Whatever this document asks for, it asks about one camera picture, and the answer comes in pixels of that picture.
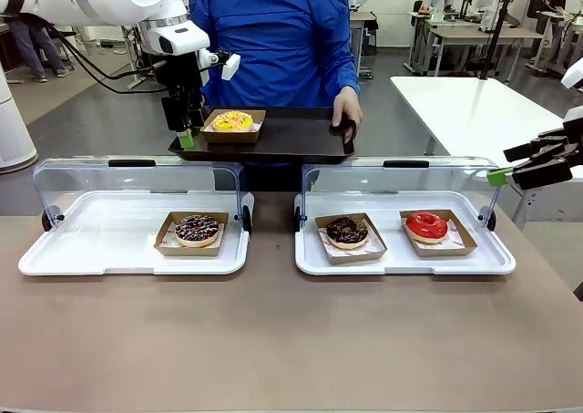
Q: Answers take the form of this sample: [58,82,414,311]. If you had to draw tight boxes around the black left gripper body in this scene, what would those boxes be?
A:
[153,56,205,99]

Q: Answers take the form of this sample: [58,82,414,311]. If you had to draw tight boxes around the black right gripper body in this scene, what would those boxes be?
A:
[563,129,583,171]

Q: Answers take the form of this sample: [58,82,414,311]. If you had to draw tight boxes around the yellow sprinkled donut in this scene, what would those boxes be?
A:
[211,109,255,134]

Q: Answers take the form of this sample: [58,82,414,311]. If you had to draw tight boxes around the cardboard tray of yellow donut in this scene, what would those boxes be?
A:
[199,108,268,146]

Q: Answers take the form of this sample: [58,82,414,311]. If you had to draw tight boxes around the dark brown serving tray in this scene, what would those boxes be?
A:
[167,106,358,166]

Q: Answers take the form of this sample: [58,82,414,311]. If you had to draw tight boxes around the person's left forearm blue sleeve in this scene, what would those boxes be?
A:
[318,34,361,96]

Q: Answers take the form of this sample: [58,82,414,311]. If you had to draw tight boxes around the person's black trousers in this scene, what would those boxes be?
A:
[239,160,304,193]

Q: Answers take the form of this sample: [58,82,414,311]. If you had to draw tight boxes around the person torso blue shirt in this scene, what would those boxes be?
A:
[187,0,361,109]

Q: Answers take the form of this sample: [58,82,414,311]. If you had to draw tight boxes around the cardboard tray of red donut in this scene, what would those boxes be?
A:
[399,208,479,259]

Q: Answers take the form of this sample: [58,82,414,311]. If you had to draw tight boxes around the chocolate donut with white stripes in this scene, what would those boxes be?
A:
[174,213,220,249]

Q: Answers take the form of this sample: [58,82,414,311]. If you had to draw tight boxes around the red glazed donut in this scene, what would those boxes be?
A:
[404,210,450,244]

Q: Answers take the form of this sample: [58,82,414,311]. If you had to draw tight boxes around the cardboard tray of striped donut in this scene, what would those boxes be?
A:
[153,211,230,258]

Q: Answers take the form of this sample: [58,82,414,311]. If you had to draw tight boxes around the background person in dark top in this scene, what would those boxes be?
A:
[527,0,573,66]

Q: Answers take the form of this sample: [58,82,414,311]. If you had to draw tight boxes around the background person in jeans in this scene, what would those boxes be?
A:
[7,16,68,84]

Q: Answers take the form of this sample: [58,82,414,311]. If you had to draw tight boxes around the chocolate donut with sprinkles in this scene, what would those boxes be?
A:
[325,217,370,252]

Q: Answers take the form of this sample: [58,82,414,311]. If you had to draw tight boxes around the cardboard tray of chocolate donut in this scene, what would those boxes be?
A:
[314,213,389,267]

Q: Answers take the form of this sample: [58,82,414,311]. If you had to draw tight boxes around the person's left hand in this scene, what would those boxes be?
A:
[331,87,364,145]

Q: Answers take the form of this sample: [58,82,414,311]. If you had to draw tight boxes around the background desk with black panel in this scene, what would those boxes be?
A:
[118,24,159,91]

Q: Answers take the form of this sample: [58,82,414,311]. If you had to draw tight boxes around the clear plastic display lid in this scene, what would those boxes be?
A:
[294,156,503,232]
[31,156,253,232]

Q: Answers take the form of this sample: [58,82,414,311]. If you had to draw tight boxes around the white side table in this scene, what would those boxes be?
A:
[390,75,583,232]

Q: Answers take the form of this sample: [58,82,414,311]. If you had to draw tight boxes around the background wooden top desk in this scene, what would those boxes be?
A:
[427,26,544,79]

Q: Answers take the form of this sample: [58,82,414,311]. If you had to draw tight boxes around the white display tray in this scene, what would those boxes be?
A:
[17,190,256,278]
[293,190,517,278]

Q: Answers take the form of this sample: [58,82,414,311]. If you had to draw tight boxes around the black office chair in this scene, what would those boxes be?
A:
[361,20,380,59]

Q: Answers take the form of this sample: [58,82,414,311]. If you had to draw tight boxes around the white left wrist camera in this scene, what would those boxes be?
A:
[197,46,242,83]

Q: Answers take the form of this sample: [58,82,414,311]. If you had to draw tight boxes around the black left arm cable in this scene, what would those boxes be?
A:
[43,20,159,95]

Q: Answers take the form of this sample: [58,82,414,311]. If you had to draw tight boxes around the black camera stand pole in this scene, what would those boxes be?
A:
[473,0,521,80]

